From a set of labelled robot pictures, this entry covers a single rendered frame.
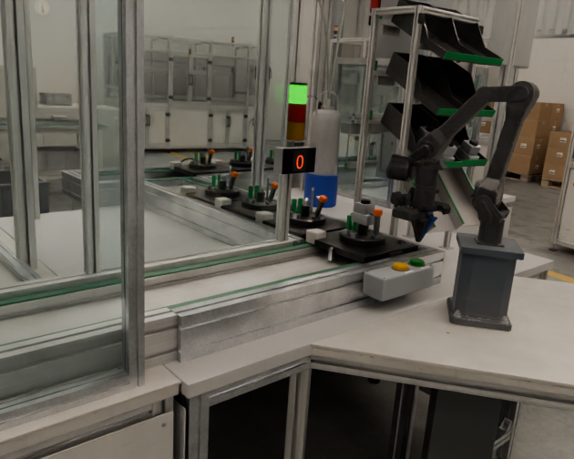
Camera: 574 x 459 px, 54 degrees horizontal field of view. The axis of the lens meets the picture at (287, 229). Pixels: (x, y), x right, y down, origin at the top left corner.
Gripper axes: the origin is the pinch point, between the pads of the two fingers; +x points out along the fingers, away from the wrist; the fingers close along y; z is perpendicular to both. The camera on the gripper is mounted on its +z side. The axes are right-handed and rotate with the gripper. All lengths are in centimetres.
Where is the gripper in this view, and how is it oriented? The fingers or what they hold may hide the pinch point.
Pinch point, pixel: (419, 229)
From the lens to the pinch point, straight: 153.6
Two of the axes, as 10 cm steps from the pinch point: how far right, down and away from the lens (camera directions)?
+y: -7.5, 1.2, -6.5
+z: -6.6, -2.3, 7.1
